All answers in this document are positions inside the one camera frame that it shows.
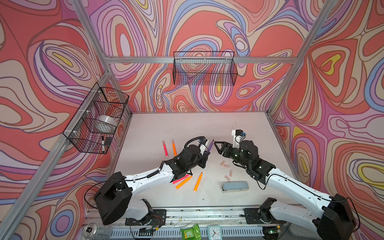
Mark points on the green snack packet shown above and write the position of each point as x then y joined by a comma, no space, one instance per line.
192,233

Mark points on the grey pencil case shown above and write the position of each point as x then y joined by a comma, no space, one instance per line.
236,186

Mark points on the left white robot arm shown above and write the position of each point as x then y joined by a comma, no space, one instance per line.
114,199

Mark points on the pink highlighter pen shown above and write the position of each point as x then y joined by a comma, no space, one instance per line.
165,148
181,179

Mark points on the purple pen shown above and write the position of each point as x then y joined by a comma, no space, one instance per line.
210,147

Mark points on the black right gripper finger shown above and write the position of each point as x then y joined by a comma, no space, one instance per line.
222,150
221,144

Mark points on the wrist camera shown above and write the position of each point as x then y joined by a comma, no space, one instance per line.
203,143
238,137

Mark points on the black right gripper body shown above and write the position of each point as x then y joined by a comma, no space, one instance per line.
229,150

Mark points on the orange highlighter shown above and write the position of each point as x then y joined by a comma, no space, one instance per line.
183,182
198,182
174,147

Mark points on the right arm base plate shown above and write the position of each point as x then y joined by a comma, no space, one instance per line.
257,216

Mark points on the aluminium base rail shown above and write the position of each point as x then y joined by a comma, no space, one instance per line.
234,222

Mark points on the small white clock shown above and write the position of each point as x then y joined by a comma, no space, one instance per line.
214,232

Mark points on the aluminium frame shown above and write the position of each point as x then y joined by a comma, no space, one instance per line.
49,63

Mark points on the back black wire basket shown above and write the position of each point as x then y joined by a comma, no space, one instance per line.
204,68

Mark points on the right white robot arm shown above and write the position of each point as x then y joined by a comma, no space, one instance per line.
330,217

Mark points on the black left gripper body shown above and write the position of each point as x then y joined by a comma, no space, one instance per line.
204,154

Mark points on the silver tape roll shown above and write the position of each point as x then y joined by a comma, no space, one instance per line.
105,124

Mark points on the black marker in basket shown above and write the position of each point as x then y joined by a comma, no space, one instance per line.
103,144

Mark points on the black wire basket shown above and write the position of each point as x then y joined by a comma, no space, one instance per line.
204,68
81,132

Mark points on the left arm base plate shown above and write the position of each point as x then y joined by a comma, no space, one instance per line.
155,218

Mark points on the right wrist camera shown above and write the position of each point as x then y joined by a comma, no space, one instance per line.
238,137

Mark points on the silver drink can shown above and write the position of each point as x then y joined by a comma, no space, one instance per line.
96,231

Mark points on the left black wire basket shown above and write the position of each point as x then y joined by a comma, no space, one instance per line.
81,132

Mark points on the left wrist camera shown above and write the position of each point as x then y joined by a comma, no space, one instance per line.
203,143

